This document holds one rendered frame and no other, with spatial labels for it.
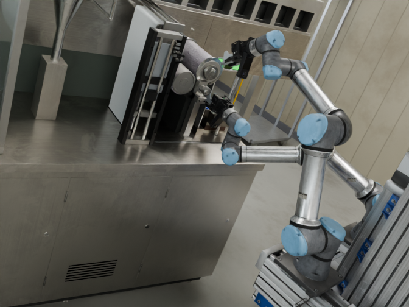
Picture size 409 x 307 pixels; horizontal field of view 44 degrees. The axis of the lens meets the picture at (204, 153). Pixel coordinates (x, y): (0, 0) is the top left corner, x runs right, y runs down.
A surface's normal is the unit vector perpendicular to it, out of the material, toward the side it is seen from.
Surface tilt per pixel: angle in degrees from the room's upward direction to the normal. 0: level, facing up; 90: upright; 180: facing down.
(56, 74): 90
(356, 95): 90
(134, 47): 90
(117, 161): 0
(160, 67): 90
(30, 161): 0
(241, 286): 0
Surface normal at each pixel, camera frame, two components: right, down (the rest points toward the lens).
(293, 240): -0.83, 0.11
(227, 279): 0.32, -0.84
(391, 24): -0.68, 0.11
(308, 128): -0.80, -0.15
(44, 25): 0.48, 0.54
